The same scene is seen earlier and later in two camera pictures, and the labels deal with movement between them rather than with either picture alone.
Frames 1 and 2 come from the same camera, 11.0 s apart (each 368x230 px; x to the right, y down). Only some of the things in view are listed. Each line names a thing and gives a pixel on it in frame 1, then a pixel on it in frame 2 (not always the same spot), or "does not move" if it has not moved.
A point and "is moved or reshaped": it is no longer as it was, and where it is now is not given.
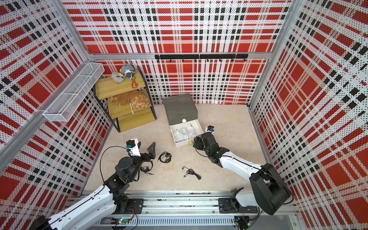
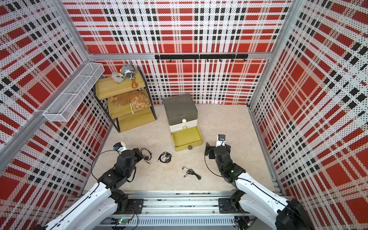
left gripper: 152,155 to 137,154
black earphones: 190,171 does not move
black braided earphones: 165,157 does not move
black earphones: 146,169 is moved or reshaped
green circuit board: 122,221 does not move
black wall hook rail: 202,56 does not move
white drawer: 183,133 is moved or reshaped
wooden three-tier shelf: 130,102 does not move
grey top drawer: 180,108 does not move
